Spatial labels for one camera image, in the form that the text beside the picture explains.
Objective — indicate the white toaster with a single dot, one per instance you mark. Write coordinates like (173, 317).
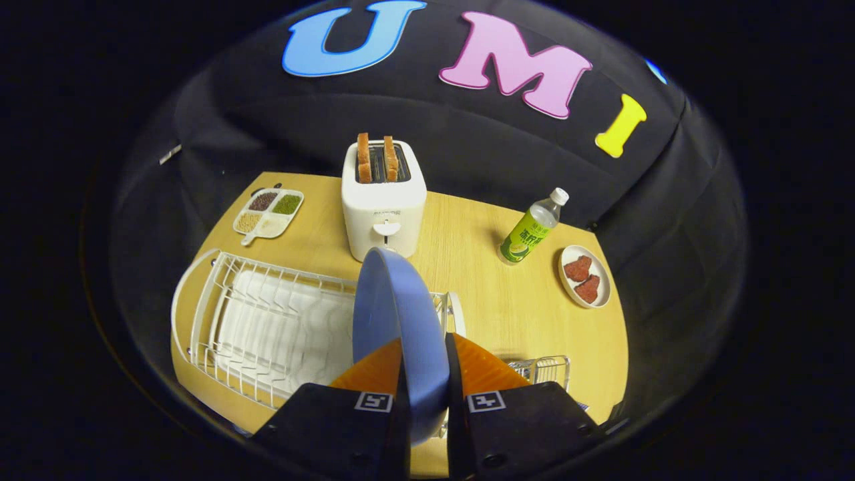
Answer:
(381, 214)

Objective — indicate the small white oval dish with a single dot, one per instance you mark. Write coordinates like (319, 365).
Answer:
(603, 280)

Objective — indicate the red meat piece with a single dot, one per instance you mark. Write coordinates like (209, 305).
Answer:
(588, 289)
(578, 268)

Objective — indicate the toast slice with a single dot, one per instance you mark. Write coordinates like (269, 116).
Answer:
(391, 160)
(364, 160)

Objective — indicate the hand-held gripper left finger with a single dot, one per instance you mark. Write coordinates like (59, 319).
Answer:
(403, 434)

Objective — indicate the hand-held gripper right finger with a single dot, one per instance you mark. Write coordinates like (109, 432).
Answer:
(454, 427)

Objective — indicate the blue plate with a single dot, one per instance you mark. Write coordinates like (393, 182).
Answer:
(401, 314)

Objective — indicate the green label drink bottle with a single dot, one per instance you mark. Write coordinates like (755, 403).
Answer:
(528, 234)

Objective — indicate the small white tag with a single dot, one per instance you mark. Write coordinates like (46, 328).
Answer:
(169, 154)

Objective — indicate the white divided grain tray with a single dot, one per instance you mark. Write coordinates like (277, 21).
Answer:
(267, 214)

